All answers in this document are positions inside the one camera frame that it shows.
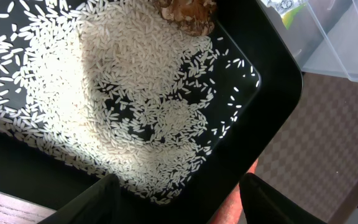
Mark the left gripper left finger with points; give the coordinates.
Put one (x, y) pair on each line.
(98, 204)

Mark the black plastic bin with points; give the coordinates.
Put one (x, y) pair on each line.
(267, 99)

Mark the white rice pile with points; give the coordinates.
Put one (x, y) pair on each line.
(110, 87)

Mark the brown serving tray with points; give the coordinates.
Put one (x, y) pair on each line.
(313, 159)

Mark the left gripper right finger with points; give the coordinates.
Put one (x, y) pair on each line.
(262, 204)

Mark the clear plastic bin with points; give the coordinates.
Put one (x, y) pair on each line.
(323, 37)

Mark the brown walnut cookie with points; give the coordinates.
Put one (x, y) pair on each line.
(193, 17)

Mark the orange carrot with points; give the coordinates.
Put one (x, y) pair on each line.
(231, 209)

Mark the yellow foil snack wrapper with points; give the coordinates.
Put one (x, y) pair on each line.
(287, 9)

